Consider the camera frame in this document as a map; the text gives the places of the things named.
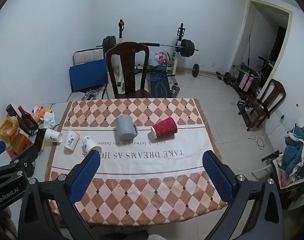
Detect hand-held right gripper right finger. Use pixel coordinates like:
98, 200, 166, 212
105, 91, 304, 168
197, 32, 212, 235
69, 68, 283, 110
203, 150, 285, 240

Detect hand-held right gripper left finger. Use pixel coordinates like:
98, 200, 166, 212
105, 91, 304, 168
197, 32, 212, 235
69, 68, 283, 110
17, 149, 101, 240

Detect grey mug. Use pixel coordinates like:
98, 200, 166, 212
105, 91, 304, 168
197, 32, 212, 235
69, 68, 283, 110
116, 114, 139, 142

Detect red ribbed paper cup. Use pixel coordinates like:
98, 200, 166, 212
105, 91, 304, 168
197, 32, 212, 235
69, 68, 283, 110
151, 116, 178, 140

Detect white paper cup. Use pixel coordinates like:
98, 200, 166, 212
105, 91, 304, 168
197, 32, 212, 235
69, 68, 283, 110
44, 128, 63, 143
82, 135, 102, 156
64, 130, 80, 155

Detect orange carton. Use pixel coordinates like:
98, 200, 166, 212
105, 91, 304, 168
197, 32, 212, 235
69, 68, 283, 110
9, 132, 34, 158

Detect yellow plastic bag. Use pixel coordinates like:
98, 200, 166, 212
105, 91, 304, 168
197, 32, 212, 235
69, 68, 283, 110
0, 116, 20, 148

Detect flat black box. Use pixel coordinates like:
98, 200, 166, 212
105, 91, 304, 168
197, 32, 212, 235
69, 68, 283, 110
34, 129, 47, 153

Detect tall black box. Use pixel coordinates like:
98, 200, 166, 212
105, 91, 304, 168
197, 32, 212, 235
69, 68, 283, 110
6, 104, 30, 137

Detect wine bottle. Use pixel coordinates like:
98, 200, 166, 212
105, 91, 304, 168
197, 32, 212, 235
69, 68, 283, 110
18, 105, 39, 131

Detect crumpled white tissue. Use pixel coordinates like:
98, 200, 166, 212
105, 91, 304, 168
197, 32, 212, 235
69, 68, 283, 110
43, 112, 57, 129

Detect orange snack packets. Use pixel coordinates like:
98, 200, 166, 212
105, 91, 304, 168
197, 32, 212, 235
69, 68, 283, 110
30, 103, 54, 121

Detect checked tablecloth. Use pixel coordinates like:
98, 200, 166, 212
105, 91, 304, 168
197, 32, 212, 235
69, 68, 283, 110
45, 98, 230, 225

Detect pile of clothes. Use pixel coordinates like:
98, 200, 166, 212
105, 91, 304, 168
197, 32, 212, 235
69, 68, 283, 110
282, 124, 304, 182

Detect chrome dumbbell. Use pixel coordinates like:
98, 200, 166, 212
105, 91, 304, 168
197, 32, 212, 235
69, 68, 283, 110
170, 84, 181, 98

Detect brown wooden chair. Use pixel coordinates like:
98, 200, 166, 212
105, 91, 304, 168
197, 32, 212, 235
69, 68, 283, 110
238, 79, 287, 132

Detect black dumbbell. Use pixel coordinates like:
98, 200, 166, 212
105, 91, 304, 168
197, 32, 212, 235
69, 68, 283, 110
216, 71, 236, 85

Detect blue folding chair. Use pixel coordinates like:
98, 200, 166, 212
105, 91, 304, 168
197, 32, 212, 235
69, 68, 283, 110
69, 59, 110, 101

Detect folded exercise machine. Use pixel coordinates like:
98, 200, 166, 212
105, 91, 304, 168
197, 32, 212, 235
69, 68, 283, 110
232, 56, 276, 98

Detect blue exercise mat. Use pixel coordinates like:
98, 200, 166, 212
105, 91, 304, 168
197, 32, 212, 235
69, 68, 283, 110
149, 80, 173, 98

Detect short barbell with black plate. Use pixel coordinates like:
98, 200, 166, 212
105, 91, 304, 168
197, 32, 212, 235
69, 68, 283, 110
191, 64, 219, 78

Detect badminton racket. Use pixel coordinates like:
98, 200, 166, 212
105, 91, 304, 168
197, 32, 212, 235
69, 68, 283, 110
145, 72, 176, 83

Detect dark wooden chair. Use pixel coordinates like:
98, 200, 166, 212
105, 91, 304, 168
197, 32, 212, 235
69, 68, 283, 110
106, 42, 152, 99

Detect white padded chair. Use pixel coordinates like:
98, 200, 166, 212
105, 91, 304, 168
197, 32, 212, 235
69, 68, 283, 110
73, 48, 106, 67

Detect printed plastic bag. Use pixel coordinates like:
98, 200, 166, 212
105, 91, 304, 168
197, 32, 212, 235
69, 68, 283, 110
148, 51, 170, 68

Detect long barbell with black plates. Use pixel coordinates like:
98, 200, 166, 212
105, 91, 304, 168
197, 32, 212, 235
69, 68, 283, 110
96, 35, 199, 57

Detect white weight bench rack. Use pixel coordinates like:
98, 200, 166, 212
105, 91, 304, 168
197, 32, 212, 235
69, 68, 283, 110
116, 19, 187, 87

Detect black floor cable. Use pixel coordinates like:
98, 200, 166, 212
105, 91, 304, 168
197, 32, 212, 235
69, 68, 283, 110
249, 134, 268, 151

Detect door frame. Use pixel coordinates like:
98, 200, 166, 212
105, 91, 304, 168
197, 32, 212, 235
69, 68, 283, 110
231, 0, 293, 87

